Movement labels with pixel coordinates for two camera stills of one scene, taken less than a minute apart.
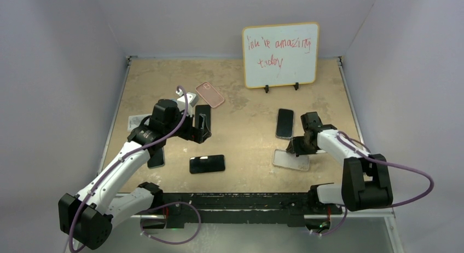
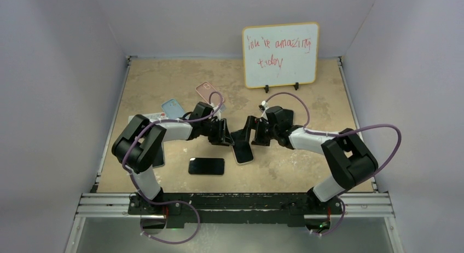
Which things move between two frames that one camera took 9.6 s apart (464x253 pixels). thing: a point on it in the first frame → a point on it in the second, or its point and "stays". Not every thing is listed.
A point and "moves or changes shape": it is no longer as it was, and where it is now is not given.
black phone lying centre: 207,164 stays
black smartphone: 204,109 moves or changes shape
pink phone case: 212,97 stays
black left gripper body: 189,131 → 212,130
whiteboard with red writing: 280,55 stays
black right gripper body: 300,146 → 265,132
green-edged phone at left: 157,160 stays
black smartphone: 284,124 stays
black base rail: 296,205 stays
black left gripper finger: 203,124 → 226,138
